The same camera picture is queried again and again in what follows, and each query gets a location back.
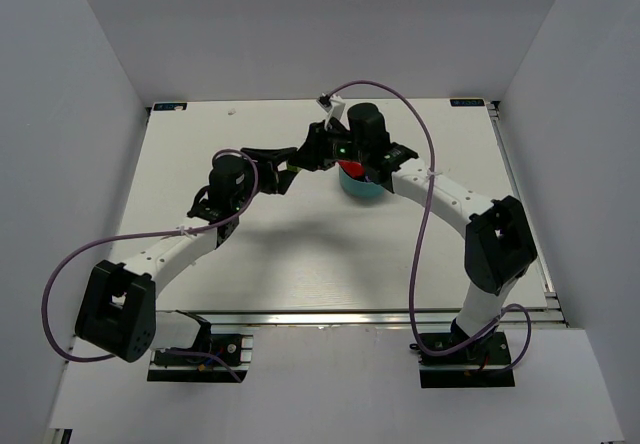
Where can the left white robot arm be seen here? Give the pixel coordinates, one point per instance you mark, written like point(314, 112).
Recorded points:
point(118, 311)

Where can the red flower lego piece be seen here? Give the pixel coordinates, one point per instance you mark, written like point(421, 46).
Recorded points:
point(353, 169)

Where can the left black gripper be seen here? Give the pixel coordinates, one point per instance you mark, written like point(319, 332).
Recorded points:
point(270, 170)

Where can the right corner label sticker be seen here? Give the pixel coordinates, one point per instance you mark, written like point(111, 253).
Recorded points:
point(466, 102)

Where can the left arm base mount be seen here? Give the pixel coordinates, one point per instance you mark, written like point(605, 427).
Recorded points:
point(210, 356)

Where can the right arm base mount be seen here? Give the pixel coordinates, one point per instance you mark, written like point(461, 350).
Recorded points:
point(480, 365)

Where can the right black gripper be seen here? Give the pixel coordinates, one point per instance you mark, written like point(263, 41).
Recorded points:
point(314, 146)

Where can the left corner label sticker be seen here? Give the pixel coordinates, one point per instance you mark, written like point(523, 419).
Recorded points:
point(169, 106)

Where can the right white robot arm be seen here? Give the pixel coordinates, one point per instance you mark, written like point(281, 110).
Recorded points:
point(498, 242)

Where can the teal round divided container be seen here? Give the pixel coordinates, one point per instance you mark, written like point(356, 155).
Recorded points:
point(359, 188)

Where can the corner label sticker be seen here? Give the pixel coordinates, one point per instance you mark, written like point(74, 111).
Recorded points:
point(466, 102)
point(169, 106)

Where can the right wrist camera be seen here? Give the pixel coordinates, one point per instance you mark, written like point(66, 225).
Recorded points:
point(334, 107)

